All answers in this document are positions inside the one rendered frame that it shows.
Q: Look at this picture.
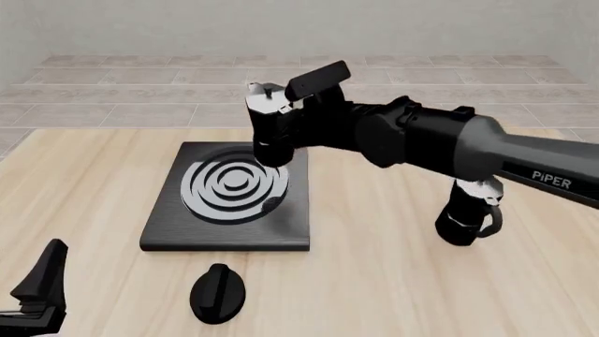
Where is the flat black stove plate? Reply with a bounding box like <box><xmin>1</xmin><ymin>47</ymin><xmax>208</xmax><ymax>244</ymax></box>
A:
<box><xmin>139</xmin><ymin>140</ymin><xmax>312</xmax><ymax>253</ymax></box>

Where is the round black stove knob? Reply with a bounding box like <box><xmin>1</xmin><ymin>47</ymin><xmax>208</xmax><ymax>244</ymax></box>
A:
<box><xmin>189</xmin><ymin>263</ymin><xmax>246</xmax><ymax>325</ymax></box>

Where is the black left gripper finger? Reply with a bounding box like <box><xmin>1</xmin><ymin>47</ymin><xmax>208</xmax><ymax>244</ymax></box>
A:
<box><xmin>9</xmin><ymin>238</ymin><xmax>69</xmax><ymax>315</ymax></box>

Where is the black and silver moka pot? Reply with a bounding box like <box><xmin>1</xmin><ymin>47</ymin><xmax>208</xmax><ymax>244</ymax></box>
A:
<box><xmin>244</xmin><ymin>81</ymin><xmax>303</xmax><ymax>167</ymax></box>
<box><xmin>434</xmin><ymin>177</ymin><xmax>507</xmax><ymax>247</ymax></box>

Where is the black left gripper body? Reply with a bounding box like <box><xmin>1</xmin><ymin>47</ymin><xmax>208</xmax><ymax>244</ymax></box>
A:
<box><xmin>0</xmin><ymin>303</ymin><xmax>65</xmax><ymax>337</ymax></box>

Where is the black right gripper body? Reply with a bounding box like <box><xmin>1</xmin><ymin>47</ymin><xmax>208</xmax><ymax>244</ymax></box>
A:
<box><xmin>293</xmin><ymin>87</ymin><xmax>358</xmax><ymax>151</ymax></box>

